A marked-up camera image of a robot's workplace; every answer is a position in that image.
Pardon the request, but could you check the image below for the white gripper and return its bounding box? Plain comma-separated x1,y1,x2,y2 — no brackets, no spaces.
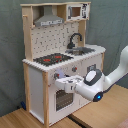
55,76,83,93

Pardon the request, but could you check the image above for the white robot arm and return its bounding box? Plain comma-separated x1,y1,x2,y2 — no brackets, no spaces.
55,45,128,102

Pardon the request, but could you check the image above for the wooden toy kitchen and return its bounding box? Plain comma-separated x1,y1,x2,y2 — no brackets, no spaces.
22,2,105,127

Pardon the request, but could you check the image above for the red left stove knob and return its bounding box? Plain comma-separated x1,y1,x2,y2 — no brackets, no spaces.
54,73,60,79

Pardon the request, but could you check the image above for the red stove knob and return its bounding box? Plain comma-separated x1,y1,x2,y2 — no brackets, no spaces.
54,73,60,79
72,66,78,72

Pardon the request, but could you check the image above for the toy oven door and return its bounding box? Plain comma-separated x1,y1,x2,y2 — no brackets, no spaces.
56,90,74,111

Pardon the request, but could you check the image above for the red right stove knob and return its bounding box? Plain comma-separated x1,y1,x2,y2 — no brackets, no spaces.
72,66,78,72

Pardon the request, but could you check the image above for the black toy stovetop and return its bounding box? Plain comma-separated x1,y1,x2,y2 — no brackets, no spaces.
34,53,71,66

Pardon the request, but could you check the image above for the grey toy sink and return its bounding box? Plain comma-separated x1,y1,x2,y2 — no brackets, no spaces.
66,47,94,56

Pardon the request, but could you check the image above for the black toy faucet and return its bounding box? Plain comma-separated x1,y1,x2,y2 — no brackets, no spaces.
67,33,82,49

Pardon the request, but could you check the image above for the grey range hood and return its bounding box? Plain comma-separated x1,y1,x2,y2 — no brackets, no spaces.
35,5,64,27

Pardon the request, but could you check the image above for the toy microwave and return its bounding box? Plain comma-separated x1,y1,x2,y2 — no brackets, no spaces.
67,3,90,21

